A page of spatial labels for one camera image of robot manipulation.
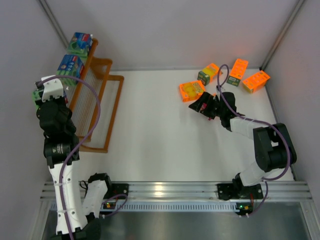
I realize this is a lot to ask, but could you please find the pink scrubber sponge box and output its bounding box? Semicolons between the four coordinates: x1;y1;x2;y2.
199;103;212;121

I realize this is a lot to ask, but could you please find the blue green sponge pack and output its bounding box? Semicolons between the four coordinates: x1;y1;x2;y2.
56;54;84;79
31;83;70;111
66;32;93;57

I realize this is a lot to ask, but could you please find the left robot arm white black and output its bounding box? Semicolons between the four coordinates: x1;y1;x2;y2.
36;97;111;240

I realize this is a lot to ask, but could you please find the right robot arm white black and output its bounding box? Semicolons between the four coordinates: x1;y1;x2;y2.
189;92;297;201

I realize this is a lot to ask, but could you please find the orange green box yellow sponge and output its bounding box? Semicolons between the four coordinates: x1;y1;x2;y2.
197;63;219;86

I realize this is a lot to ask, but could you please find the orange box far right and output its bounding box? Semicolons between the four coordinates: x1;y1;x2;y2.
242;70;271;94

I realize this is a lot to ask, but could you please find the orange box upright back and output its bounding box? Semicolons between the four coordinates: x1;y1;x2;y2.
226;58;249;87

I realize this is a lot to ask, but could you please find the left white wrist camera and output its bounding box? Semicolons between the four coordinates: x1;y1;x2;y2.
32;75;64;104

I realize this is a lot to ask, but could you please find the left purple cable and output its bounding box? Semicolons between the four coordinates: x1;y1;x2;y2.
39;75;129;240

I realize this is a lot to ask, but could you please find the purple cable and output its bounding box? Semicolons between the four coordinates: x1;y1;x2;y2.
39;75;129;240
216;64;293;218

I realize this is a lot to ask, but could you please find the orange three-tier wire shelf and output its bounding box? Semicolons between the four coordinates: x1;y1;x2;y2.
66;37;125;154

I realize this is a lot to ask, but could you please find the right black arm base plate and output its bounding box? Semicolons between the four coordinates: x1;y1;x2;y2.
217;183;264;201

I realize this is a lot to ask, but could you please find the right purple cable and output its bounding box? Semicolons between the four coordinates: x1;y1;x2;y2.
216;64;293;218

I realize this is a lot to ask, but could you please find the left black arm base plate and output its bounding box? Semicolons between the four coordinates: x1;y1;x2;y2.
103;183;130;200

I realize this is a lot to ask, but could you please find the aluminium mounting rail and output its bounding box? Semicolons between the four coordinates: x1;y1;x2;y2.
39;181;313;201

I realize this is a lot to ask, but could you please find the slotted grey cable duct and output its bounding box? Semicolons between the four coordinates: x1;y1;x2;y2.
49;201;251;213

